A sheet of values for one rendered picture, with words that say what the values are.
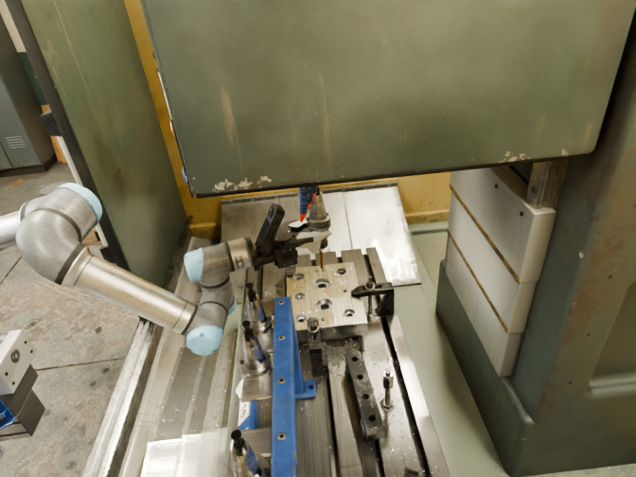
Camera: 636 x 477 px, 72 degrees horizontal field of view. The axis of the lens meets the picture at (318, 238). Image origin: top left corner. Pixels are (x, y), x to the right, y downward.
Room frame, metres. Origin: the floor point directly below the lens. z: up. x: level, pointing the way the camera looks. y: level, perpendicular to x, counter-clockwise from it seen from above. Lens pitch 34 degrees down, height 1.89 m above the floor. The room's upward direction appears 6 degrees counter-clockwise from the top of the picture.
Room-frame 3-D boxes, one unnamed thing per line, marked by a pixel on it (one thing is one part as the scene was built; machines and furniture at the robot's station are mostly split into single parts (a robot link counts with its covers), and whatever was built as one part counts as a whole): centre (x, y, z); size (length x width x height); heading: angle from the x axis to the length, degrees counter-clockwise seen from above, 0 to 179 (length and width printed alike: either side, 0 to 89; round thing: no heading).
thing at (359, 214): (1.62, 0.01, 0.75); 0.89 x 0.67 x 0.26; 91
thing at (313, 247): (0.91, 0.01, 1.27); 0.09 x 0.03 x 0.06; 92
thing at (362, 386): (0.70, -0.08, 0.93); 0.26 x 0.05 x 0.06; 6
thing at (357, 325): (1.04, 0.00, 0.97); 0.29 x 0.23 x 0.05; 1
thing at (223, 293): (0.86, 0.27, 1.17); 0.11 x 0.08 x 0.11; 176
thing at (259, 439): (0.42, 0.14, 1.21); 0.07 x 0.05 x 0.01; 91
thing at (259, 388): (0.53, 0.14, 1.21); 0.07 x 0.05 x 0.01; 91
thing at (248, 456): (0.37, 0.14, 1.26); 0.04 x 0.04 x 0.07
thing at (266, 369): (0.59, 0.15, 1.21); 0.06 x 0.06 x 0.03
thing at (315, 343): (0.86, 0.04, 0.97); 0.13 x 0.03 x 0.15; 1
